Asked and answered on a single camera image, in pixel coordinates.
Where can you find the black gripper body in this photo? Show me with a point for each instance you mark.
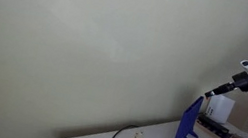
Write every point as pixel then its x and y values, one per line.
pixel 243 81

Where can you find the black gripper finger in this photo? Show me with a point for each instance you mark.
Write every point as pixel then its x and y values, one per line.
pixel 220 90

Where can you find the blue connect four gameboard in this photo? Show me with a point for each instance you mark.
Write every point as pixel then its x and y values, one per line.
pixel 186 123

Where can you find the white box speaker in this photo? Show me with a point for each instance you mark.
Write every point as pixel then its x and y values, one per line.
pixel 221 110

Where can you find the black remote control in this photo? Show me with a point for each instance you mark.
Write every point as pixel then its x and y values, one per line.
pixel 212 124

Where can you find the cream letter tile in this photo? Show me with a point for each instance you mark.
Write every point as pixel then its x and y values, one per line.
pixel 139 135

